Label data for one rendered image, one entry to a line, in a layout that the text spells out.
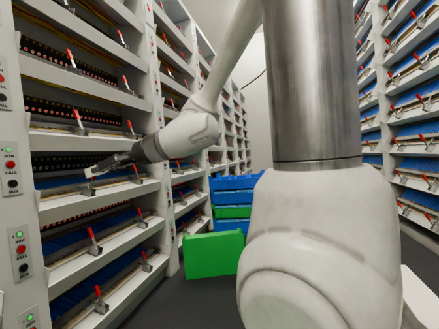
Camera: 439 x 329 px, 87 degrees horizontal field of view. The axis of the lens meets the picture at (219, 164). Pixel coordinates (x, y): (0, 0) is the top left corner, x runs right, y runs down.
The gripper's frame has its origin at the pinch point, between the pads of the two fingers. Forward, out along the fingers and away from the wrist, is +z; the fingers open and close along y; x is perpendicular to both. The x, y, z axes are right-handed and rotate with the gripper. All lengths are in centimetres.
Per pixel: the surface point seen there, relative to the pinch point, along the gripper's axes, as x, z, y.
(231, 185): -22, -25, 62
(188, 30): 100, -18, 113
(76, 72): 31.0, -4.4, -1.0
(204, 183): -18, 8, 113
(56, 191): -3.1, 8.9, -7.6
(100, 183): -3.1, 9.3, 10.2
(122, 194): -9.4, 4.5, 13.6
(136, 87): 41, 2, 43
